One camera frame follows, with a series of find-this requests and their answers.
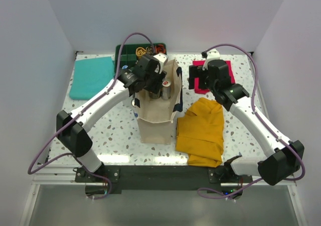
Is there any beige canvas tote bag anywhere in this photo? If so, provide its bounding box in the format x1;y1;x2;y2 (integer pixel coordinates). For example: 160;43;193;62
135;59;183;144

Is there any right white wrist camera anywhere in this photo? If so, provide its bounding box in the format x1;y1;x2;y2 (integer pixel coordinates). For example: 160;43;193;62
201;49;221;70

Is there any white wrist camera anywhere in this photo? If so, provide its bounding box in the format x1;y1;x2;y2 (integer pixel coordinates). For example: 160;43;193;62
153;53;168;73
201;49;221;70

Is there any red folded cloth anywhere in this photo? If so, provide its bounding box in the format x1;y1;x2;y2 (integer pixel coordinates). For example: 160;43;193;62
193;60;235;94

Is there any mustard yellow cloth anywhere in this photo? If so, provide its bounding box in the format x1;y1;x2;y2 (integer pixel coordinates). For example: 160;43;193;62
176;97;224;168

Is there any green compartment tray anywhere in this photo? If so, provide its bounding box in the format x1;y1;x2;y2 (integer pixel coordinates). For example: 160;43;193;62
114;43;167;72

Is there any red tab can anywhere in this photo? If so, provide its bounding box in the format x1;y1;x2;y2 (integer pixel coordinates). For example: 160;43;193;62
131;98;138;118
162;79;171;100

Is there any orange black rolled tie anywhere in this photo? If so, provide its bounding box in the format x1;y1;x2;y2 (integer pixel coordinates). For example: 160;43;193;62
155;44;166;54

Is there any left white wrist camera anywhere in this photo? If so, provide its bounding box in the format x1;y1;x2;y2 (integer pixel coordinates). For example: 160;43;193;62
153;53;168;73

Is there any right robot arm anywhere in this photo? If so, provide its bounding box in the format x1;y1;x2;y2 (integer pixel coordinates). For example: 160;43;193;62
188;59;304;186

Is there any yellow rolled tie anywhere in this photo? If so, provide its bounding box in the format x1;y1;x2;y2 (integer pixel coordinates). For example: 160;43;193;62
135;47;146;59

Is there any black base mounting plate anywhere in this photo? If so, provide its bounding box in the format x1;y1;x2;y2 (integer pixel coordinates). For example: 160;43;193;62
73;165;252;196

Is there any teal folded cloth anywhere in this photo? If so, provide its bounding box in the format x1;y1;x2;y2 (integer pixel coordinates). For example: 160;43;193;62
69;57;114;100

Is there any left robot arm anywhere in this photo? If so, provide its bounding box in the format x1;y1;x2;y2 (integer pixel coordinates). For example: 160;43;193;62
56;53;168;182

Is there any brown patterned rolled tie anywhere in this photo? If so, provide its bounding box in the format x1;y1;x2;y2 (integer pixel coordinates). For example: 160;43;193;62
145;46;155;55

